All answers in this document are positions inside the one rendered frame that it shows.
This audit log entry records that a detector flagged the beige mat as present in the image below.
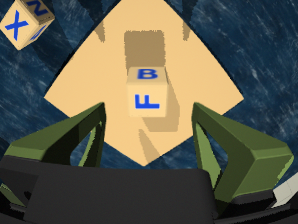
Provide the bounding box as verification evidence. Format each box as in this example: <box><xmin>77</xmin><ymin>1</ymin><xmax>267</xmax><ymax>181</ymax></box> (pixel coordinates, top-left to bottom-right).
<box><xmin>44</xmin><ymin>0</ymin><xmax>244</xmax><ymax>166</ymax></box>

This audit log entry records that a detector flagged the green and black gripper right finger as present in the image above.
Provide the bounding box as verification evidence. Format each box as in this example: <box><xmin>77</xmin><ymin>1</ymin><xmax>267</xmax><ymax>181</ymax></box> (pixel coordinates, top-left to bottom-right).
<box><xmin>191</xmin><ymin>102</ymin><xmax>294</xmax><ymax>219</ymax></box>

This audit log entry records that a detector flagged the beige letter block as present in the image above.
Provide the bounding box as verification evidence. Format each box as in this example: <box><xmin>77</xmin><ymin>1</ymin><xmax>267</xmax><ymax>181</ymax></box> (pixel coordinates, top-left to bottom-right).
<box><xmin>0</xmin><ymin>0</ymin><xmax>55</xmax><ymax>50</ymax></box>
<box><xmin>126</xmin><ymin>67</ymin><xmax>169</xmax><ymax>117</ymax></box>

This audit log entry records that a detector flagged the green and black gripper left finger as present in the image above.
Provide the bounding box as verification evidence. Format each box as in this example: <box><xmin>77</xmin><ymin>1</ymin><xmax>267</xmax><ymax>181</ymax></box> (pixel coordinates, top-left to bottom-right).
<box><xmin>4</xmin><ymin>102</ymin><xmax>107</xmax><ymax>168</ymax></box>

